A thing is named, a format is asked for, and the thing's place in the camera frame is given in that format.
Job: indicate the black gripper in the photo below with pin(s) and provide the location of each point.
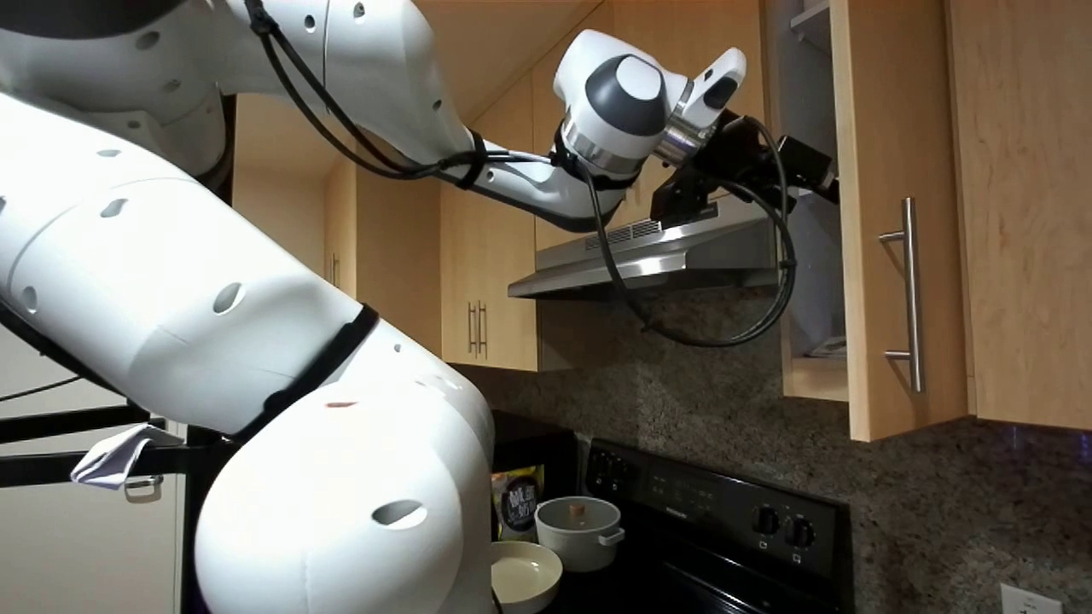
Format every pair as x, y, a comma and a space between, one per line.
745, 155

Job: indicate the light wood cabinet door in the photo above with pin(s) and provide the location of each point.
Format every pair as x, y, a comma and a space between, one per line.
717, 21
511, 284
1025, 207
455, 260
890, 114

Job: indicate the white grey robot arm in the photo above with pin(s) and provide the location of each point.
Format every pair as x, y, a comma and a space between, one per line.
173, 284

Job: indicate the light wood cabinet carcass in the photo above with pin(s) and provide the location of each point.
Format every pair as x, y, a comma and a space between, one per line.
812, 381

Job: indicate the stainless steel range hood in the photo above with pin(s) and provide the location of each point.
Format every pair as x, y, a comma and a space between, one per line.
637, 263

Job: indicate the black stove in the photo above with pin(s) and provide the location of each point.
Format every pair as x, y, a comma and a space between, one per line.
703, 534

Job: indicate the white cooking pot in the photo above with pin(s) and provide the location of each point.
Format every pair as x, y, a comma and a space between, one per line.
579, 534

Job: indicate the white bowl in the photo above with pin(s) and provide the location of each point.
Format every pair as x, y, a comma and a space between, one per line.
524, 575

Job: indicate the white crumpled cloth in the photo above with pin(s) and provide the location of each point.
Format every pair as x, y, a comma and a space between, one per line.
115, 456

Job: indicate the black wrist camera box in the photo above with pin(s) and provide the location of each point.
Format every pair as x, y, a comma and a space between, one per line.
685, 197

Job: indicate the white wall outlet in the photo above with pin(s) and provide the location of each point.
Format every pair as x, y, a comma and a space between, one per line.
1030, 599

